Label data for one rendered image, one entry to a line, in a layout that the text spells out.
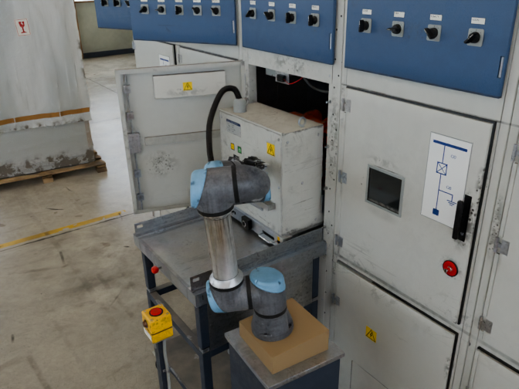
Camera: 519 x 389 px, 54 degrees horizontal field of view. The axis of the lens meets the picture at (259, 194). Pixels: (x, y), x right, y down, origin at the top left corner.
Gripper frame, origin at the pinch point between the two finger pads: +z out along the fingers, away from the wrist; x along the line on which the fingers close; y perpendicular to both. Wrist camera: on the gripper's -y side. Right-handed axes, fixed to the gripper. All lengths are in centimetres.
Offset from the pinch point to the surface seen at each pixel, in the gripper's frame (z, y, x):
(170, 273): -31, -16, -49
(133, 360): -2, -69, -127
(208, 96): 14, -51, 23
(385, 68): -5, 49, 46
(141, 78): -14, -68, 28
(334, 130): 11.7, 24.2, 20.1
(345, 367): 35, 40, -91
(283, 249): 4.7, 13.8, -34.4
